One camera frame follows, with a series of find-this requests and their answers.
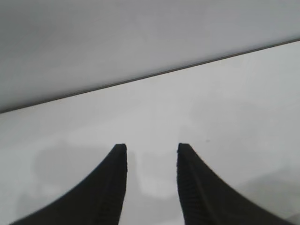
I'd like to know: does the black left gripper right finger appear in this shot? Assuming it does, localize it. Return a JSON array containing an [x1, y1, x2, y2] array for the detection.
[[177, 142, 300, 225]]

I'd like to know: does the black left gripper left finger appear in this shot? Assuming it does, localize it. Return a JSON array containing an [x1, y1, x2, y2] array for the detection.
[[9, 143, 128, 225]]

